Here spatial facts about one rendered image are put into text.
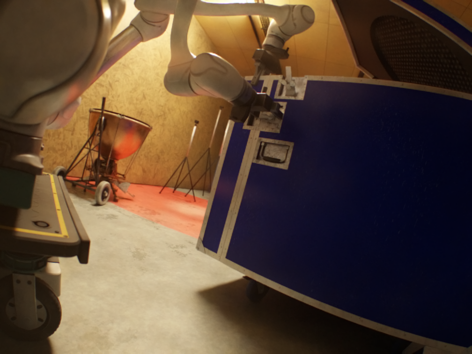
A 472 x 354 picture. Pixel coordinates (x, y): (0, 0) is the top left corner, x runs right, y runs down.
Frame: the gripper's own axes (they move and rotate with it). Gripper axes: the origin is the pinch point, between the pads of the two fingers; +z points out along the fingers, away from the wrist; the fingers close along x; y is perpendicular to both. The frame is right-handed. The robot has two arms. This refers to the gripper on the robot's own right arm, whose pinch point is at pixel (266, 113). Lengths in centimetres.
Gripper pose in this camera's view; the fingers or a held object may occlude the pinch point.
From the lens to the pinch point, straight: 94.7
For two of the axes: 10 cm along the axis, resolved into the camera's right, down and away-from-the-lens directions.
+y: 2.6, -9.7, 0.2
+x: -7.8, -2.0, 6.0
